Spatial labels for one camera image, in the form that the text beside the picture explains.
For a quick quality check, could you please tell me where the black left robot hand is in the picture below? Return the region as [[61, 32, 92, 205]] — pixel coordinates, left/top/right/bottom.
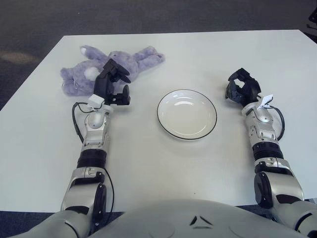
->
[[93, 59, 131, 107]]

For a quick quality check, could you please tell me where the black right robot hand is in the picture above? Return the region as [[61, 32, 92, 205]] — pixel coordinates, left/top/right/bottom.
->
[[224, 68, 263, 108]]

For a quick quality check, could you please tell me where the purple plush bunny doll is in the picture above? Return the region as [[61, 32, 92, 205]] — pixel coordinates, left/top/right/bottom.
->
[[60, 45, 166, 97]]

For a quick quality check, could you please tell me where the white plate with black rim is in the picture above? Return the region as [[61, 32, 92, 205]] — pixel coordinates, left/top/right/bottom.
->
[[156, 89, 217, 142]]

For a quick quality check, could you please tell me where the black office chair base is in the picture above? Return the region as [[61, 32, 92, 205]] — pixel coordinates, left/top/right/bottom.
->
[[306, 7, 317, 32]]

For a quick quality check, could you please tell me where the grey robot torso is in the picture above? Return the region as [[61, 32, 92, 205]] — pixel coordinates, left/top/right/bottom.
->
[[89, 198, 308, 238]]

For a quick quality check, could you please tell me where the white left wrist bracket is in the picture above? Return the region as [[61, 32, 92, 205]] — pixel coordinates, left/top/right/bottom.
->
[[88, 95, 105, 110]]

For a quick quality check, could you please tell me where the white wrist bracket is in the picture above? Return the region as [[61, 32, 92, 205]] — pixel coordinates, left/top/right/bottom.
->
[[88, 95, 105, 110], [257, 94, 273, 109]]

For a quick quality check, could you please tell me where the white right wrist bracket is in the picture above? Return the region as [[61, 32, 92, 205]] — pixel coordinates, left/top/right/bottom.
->
[[257, 94, 273, 109]]

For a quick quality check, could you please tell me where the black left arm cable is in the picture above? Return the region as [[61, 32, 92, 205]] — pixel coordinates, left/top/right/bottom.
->
[[72, 101, 116, 216]]

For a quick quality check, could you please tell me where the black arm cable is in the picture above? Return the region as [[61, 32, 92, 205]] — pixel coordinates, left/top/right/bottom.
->
[[72, 101, 116, 216], [269, 105, 285, 141]]

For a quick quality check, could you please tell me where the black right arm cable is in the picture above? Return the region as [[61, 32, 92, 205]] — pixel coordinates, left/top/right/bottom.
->
[[269, 105, 285, 141]]

